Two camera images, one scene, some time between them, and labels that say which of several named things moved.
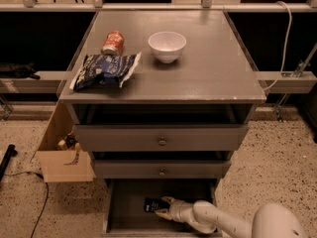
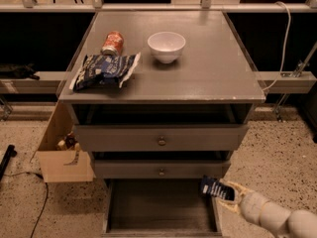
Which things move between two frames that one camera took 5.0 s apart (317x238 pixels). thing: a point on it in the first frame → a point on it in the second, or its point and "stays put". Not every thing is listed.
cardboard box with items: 61,158 stays put
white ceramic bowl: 166,46 stays put
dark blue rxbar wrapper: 155,204 → 215,187
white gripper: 176,209 → 252,206
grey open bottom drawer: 124,206 stays put
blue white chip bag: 99,71 stays put
